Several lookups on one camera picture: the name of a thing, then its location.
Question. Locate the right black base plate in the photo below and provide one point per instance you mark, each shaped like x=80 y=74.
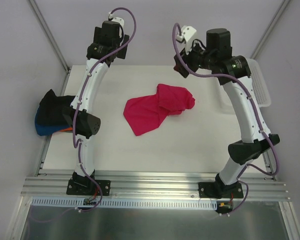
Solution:
x=209 y=189

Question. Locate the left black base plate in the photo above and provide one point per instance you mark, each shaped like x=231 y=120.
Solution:
x=87 y=187

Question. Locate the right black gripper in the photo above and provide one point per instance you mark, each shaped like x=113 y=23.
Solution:
x=181 y=66

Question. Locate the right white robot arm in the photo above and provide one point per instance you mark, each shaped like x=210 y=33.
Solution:
x=234 y=75

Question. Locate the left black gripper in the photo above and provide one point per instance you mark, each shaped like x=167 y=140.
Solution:
x=123 y=46

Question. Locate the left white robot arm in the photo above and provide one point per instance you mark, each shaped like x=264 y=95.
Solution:
x=109 y=43

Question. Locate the blue folded t shirt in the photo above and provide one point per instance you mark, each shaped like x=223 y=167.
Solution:
x=43 y=130

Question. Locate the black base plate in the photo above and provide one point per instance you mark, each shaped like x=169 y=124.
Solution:
x=87 y=187
x=209 y=189

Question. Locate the white slotted cable duct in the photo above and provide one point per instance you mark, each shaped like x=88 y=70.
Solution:
x=125 y=203

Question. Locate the orange folded t shirt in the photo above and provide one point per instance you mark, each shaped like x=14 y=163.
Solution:
x=67 y=130

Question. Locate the black folded t shirt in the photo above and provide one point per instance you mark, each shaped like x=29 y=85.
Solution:
x=50 y=108

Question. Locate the pink t shirt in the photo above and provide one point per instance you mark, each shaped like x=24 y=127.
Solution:
x=146 y=113

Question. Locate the aluminium mounting rail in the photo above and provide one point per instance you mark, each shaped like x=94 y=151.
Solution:
x=154 y=185

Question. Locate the white plastic basket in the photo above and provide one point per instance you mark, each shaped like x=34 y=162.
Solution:
x=259 y=87

